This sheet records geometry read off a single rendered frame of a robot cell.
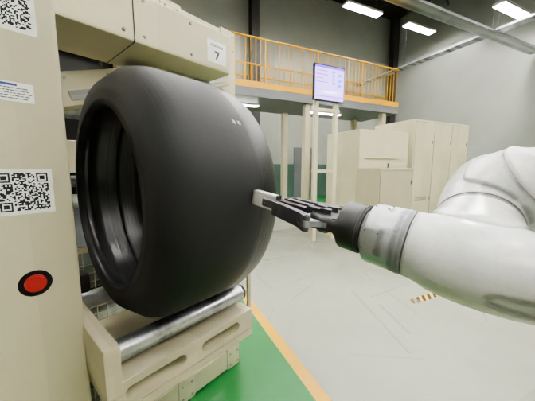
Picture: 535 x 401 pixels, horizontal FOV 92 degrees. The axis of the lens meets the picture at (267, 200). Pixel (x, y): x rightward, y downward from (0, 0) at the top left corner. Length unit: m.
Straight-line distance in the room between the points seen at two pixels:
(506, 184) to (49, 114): 0.70
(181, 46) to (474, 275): 1.01
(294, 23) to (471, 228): 12.21
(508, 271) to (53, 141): 0.67
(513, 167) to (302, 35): 12.15
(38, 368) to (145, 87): 0.54
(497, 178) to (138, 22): 0.96
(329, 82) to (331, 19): 9.03
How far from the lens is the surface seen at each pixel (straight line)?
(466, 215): 0.38
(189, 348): 0.70
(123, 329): 0.92
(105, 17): 0.99
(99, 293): 0.89
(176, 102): 0.53
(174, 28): 1.09
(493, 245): 0.36
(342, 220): 0.39
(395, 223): 0.37
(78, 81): 1.05
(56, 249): 0.61
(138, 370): 0.66
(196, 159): 0.47
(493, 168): 0.46
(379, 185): 4.93
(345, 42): 13.75
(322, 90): 4.57
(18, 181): 0.59
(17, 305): 0.63
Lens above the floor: 1.26
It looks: 7 degrees down
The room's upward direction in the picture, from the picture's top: straight up
